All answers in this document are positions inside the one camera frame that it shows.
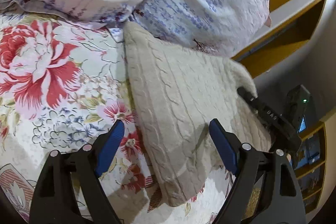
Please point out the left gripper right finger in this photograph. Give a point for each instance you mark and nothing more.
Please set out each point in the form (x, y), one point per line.
(280, 198)

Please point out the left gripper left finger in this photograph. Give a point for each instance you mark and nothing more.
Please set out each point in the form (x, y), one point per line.
(68, 189)

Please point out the beige knitted sweater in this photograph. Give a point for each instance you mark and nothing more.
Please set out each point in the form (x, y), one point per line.
(177, 92)

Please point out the glowing computer monitor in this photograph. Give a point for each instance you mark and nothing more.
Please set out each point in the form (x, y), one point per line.
(303, 125)

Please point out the wooden desk shelf unit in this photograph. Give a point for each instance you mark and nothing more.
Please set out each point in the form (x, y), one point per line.
(316, 167)

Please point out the floral bed sheet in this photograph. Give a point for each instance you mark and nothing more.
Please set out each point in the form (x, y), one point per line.
(61, 87)

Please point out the pink patterned pillow right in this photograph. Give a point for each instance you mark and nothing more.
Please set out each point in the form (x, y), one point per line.
(219, 27)

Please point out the wooden wall shelf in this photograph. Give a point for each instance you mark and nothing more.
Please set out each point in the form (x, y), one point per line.
(285, 39)

